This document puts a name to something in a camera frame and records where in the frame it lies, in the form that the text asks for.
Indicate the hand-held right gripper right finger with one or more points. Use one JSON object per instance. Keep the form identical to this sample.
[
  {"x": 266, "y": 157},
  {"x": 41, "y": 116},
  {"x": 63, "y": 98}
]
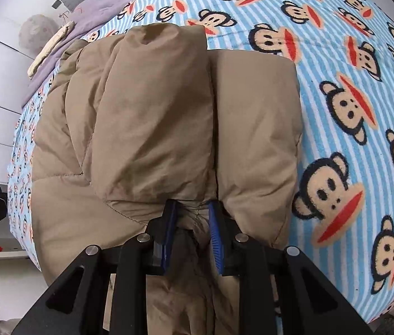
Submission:
[{"x": 214, "y": 226}]

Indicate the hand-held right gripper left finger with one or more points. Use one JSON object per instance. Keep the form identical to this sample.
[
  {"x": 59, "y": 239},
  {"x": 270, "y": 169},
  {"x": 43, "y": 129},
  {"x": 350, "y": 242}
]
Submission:
[{"x": 169, "y": 223}]

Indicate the tan padded jacket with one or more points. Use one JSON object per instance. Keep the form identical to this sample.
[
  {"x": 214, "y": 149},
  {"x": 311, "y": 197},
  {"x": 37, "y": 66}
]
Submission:
[{"x": 148, "y": 111}]

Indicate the beige quilted cloth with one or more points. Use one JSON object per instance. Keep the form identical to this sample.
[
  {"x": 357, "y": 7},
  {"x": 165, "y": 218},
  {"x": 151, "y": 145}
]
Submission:
[{"x": 48, "y": 50}]

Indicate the blue striped monkey-print blanket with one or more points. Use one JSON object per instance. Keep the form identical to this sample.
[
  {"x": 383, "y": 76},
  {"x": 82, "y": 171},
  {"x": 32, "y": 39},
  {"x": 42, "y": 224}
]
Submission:
[{"x": 340, "y": 94}]

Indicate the white round plush toy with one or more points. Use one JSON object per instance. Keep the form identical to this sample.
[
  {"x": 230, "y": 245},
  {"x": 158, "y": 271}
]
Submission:
[{"x": 36, "y": 35}]

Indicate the purple quilt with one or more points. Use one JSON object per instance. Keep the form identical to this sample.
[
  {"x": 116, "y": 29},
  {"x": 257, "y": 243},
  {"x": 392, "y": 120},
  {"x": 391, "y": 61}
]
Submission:
[{"x": 88, "y": 10}]

